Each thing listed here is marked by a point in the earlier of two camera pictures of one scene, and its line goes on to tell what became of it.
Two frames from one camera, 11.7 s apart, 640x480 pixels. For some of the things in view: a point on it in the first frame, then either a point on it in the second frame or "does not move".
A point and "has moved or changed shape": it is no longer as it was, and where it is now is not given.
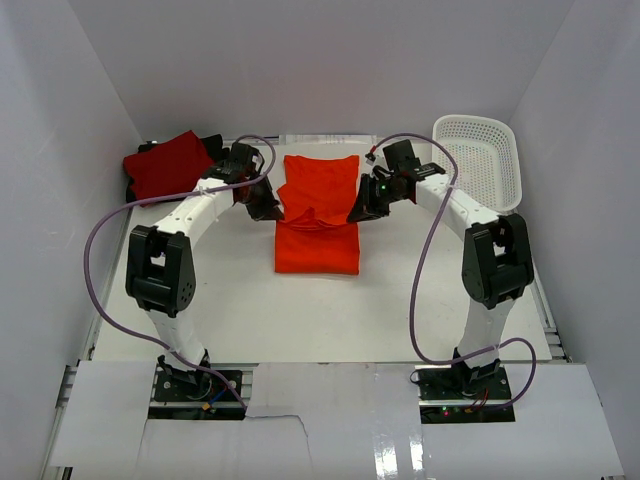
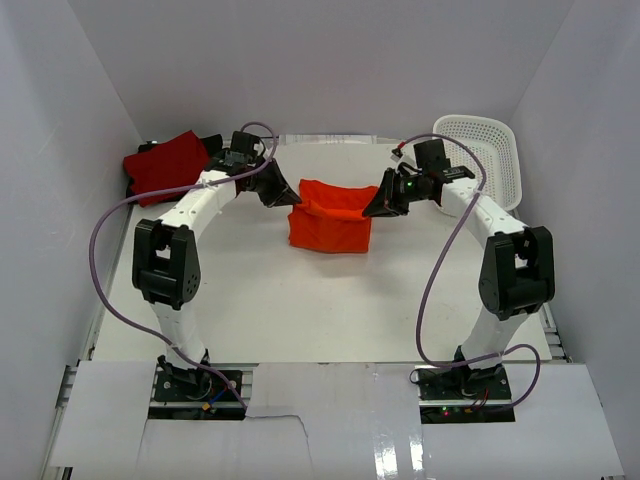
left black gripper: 268,210 to 281,193
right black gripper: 365,206 to 385,202
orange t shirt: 315,235 has moved or changed shape
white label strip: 327,139 does not move
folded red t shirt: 170,169 does not move
